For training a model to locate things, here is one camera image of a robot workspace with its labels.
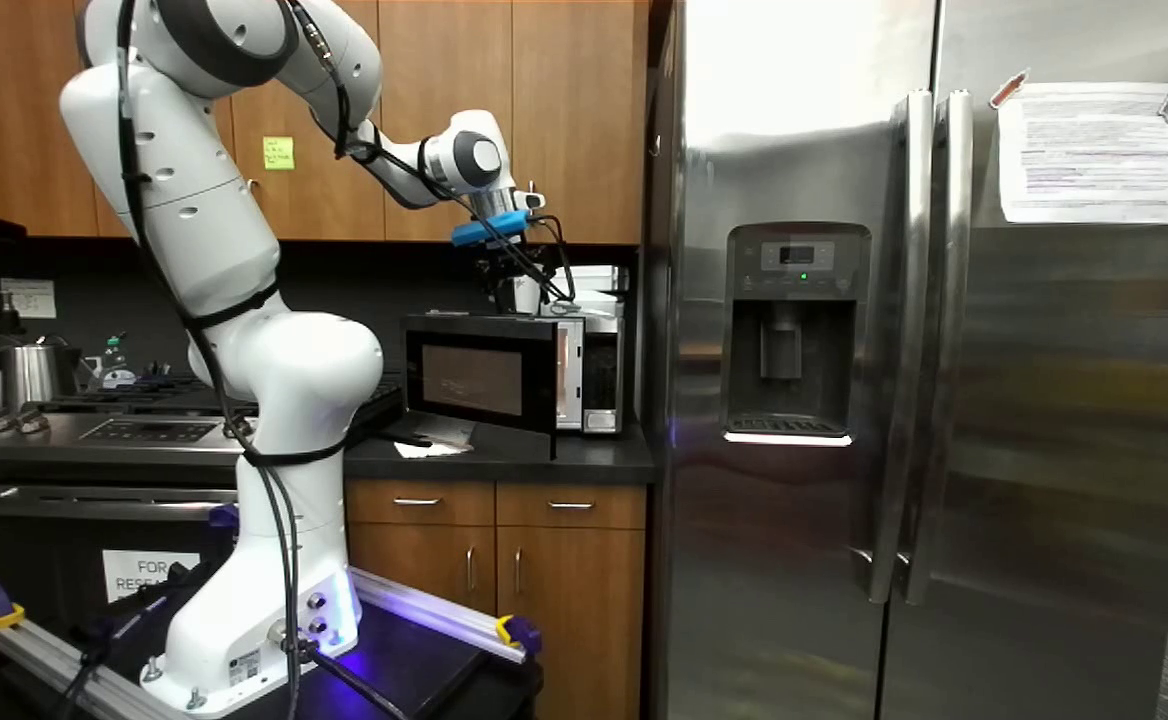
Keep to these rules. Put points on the wooden cabinets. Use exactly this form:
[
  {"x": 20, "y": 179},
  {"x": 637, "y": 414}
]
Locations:
[
  {"x": 566, "y": 559},
  {"x": 560, "y": 76}
]

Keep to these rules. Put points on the wooden upper cabinets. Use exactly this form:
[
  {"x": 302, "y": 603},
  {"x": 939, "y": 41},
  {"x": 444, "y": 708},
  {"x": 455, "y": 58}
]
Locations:
[{"x": 560, "y": 76}]

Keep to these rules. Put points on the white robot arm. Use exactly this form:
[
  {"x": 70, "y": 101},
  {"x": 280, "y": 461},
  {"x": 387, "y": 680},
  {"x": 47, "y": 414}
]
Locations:
[{"x": 290, "y": 382}]

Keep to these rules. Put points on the black stainless microwave oven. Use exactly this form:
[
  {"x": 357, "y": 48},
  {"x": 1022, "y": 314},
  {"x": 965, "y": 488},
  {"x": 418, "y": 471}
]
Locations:
[{"x": 545, "y": 373}]

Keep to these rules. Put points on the steel kettle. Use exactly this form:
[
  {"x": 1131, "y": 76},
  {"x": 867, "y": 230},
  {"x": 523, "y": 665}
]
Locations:
[{"x": 33, "y": 373}]

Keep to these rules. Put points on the white paper on refrigerator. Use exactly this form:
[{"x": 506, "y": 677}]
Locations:
[{"x": 1083, "y": 152}]

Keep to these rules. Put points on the yellow sticky note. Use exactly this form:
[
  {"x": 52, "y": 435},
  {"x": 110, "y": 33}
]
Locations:
[{"x": 279, "y": 152}]

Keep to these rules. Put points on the black gas stove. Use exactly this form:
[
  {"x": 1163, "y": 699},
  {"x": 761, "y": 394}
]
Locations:
[{"x": 104, "y": 492}]

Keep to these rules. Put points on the white paper on counter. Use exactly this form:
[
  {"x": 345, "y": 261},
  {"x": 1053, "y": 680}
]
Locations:
[{"x": 406, "y": 449}]

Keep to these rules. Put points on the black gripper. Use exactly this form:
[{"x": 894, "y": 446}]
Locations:
[{"x": 519, "y": 276}]

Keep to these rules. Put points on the stainless steel refrigerator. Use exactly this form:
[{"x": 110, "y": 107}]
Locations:
[{"x": 914, "y": 453}]

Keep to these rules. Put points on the wooden lower cabinets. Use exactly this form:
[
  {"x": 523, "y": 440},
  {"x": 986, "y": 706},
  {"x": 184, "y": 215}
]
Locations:
[{"x": 566, "y": 559}]

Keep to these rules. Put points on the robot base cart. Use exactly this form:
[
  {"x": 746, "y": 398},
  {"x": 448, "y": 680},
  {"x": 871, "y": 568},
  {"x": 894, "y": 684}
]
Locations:
[{"x": 418, "y": 659}]

